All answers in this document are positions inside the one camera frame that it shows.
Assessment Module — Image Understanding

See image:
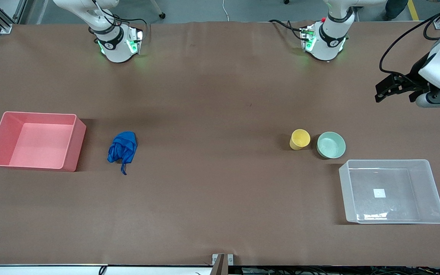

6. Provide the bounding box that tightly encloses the chair leg with caster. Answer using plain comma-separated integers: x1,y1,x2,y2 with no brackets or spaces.
149,0,166,19

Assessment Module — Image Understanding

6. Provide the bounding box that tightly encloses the pink plastic bin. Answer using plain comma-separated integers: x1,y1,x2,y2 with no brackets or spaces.
0,111,87,172

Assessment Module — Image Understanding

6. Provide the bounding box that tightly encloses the pale green bowl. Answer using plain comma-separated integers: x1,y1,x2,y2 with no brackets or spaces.
317,132,346,159

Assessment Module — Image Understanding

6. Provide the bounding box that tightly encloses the brown table cover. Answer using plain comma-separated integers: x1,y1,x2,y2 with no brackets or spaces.
0,21,440,267

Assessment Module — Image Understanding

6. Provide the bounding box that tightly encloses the blue cloth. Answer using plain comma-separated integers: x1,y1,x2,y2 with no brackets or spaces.
107,131,138,175

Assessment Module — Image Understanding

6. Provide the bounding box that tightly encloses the black right arm base cable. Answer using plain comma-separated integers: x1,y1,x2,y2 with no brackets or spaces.
89,0,148,43

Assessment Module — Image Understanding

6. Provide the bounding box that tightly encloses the metal table edge bracket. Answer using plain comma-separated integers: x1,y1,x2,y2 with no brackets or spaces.
212,254,234,275

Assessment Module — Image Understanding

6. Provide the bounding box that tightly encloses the clear plastic box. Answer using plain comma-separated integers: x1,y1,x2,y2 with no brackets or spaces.
339,159,440,224

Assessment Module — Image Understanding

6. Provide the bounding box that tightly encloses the white table edge rail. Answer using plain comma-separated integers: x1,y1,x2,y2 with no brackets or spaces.
0,264,214,275

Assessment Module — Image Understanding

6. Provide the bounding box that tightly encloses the yellow cup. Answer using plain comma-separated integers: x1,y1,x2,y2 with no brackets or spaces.
290,129,311,150

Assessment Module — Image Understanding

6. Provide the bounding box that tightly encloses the black left arm base cable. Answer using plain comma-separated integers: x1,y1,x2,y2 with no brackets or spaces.
269,19,309,41

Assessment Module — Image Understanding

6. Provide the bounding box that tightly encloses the black arm base cable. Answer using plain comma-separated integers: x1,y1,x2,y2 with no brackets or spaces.
269,19,309,41
89,0,148,43

